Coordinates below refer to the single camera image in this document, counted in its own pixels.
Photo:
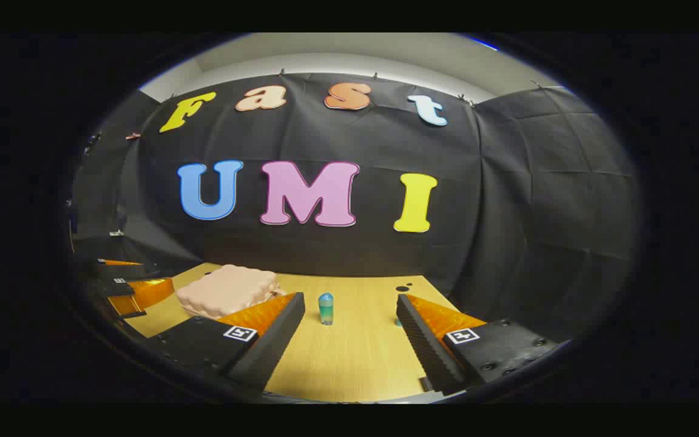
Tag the pink hard-shell suitcase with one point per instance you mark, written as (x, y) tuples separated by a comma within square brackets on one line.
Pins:
[(228, 291)]

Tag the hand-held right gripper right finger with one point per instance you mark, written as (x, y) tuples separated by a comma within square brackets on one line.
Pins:
[(425, 352)]

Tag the ceiling light strip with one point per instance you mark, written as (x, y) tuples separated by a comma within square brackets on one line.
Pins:
[(484, 42)]

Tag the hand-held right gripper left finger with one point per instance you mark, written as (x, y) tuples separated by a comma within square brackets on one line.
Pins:
[(273, 346)]

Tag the pink cloth clip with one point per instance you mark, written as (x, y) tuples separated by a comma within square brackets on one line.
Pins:
[(133, 136)]

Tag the black backdrop cloth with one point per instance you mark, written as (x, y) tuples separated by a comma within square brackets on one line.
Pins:
[(507, 212)]

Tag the blue green skincare bottle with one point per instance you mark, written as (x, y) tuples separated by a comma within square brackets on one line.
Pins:
[(326, 309)]

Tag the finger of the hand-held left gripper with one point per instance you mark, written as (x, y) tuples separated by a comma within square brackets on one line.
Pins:
[(113, 287), (120, 263)]

